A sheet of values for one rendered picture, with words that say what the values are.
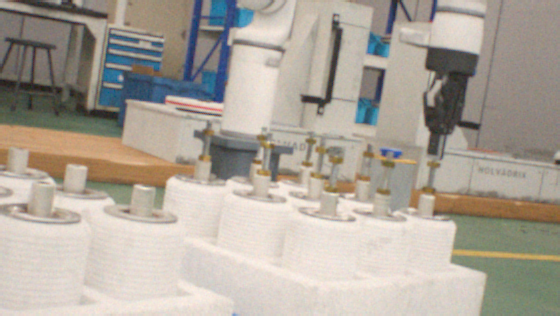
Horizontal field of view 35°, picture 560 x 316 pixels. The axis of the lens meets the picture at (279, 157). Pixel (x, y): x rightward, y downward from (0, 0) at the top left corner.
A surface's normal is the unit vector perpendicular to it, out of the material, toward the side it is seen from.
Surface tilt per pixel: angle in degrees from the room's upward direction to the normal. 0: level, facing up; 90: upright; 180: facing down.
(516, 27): 90
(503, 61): 90
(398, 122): 90
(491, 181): 90
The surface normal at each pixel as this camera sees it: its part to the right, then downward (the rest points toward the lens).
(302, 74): 0.51, 0.15
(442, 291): 0.74, 0.17
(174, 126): -0.85, -0.10
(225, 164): -0.27, 0.03
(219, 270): -0.65, -0.05
